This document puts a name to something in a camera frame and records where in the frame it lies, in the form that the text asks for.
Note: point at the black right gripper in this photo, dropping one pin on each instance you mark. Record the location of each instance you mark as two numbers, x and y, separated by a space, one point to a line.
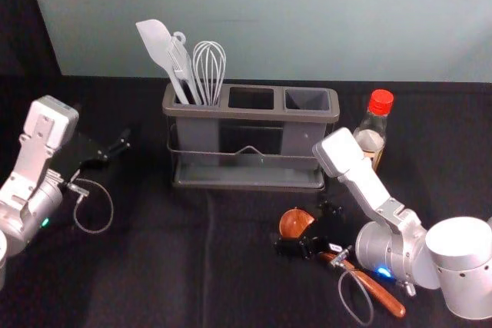
338 234

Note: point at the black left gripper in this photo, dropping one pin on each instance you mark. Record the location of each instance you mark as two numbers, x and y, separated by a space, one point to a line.
82 151

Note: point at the brown wooden spoon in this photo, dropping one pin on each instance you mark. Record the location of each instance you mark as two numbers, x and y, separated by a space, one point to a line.
294 224

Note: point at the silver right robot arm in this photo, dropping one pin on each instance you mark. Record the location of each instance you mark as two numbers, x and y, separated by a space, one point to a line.
453 262

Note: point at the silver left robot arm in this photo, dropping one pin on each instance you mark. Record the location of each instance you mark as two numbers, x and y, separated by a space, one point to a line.
34 159

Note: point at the grey slotted turner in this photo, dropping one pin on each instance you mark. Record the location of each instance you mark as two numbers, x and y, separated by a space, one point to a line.
180 55

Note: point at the grey silicone spatula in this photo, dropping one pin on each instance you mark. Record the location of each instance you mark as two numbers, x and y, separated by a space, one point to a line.
153 38

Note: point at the clear bottle with red cap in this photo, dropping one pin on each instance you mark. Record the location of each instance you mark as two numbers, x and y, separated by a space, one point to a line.
374 128

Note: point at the grey whisk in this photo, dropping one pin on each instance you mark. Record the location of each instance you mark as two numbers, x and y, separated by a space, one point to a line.
209 55

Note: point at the grey three-compartment utensil rack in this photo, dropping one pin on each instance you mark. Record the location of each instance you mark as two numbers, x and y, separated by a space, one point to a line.
250 113

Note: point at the black table cloth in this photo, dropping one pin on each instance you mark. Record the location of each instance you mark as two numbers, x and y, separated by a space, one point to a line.
184 266

